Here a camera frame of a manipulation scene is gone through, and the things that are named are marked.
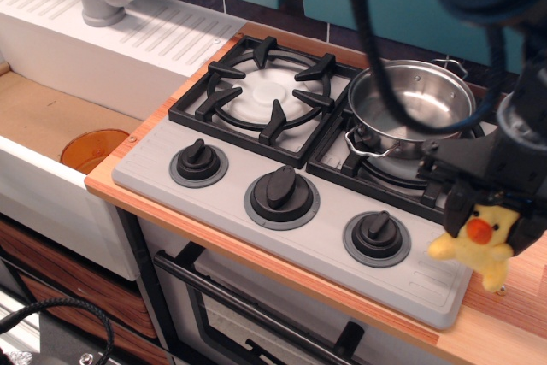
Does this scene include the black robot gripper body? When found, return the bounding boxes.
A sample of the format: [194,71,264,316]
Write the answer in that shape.
[419,133,546,215]

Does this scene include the black oven door handle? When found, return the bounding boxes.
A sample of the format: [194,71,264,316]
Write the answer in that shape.
[153,242,365,364]

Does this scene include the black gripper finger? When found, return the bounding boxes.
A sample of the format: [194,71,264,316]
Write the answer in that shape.
[507,211,546,256]
[443,180,480,238]

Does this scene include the black middle stove knob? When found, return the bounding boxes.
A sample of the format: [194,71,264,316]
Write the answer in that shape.
[244,166,321,231]

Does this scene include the toy oven door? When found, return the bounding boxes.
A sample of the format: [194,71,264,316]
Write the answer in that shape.
[138,216,450,365]

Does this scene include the black right burner grate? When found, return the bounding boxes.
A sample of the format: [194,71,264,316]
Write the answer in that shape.
[306,102,450,223]

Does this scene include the stainless steel pot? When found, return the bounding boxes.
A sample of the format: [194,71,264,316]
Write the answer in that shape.
[344,60,476,160]

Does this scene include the wooden drawer fronts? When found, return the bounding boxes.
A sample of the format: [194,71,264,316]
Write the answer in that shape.
[1,215,169,364]

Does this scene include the black right stove knob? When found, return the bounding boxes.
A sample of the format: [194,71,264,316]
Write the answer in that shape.
[343,211,411,268]

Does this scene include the black braided foreground cable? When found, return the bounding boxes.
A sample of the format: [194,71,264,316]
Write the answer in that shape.
[0,298,115,365]

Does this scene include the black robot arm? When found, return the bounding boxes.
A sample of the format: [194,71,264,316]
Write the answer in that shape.
[421,0,546,254]

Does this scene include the orange plastic plate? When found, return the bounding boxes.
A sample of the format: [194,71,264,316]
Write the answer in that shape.
[60,129,129,174]

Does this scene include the black left stove knob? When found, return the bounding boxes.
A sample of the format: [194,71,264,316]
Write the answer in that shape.
[169,138,229,189]

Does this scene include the black left burner grate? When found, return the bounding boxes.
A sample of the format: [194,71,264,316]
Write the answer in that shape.
[168,36,358,168]

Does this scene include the white toy sink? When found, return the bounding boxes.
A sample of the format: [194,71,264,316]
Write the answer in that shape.
[1,0,244,280]

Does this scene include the black burner grate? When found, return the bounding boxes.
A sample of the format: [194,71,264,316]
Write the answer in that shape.
[306,102,450,223]
[168,36,358,168]

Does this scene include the grey toy stove top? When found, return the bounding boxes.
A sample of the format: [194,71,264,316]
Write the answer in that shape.
[110,33,492,332]

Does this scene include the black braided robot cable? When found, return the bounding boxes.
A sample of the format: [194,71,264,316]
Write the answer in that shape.
[344,0,509,135]

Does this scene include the black stove knob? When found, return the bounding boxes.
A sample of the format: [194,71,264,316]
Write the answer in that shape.
[244,166,321,231]
[169,138,229,189]
[343,211,411,268]

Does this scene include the yellow stuffed duck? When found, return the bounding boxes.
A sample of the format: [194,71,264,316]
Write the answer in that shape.
[427,204,520,293]

